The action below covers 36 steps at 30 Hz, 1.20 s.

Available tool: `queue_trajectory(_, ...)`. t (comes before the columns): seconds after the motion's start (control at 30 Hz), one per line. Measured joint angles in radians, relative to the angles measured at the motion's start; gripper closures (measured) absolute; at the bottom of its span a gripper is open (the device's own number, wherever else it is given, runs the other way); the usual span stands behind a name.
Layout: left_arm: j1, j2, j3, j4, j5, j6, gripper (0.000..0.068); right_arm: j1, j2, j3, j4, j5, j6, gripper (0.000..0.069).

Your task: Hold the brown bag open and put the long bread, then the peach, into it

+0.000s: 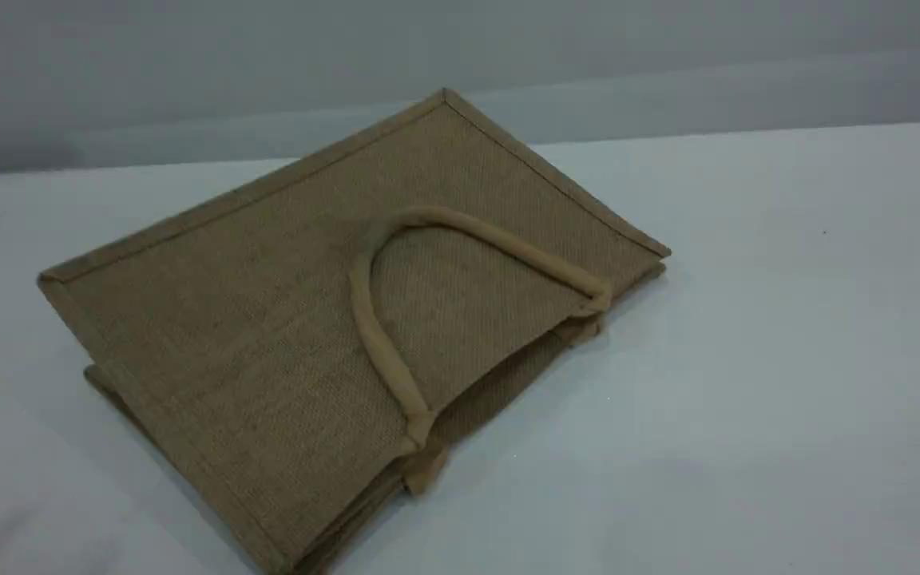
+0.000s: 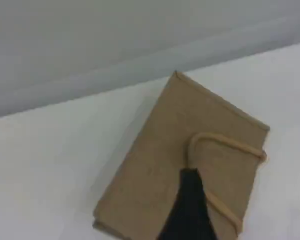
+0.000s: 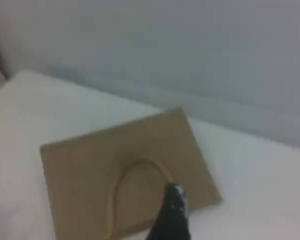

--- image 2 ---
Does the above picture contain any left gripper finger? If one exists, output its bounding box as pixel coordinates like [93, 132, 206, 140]
[156, 167, 219, 240]

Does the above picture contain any brown jute tote bag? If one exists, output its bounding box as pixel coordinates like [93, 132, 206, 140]
[92, 70, 271, 240]

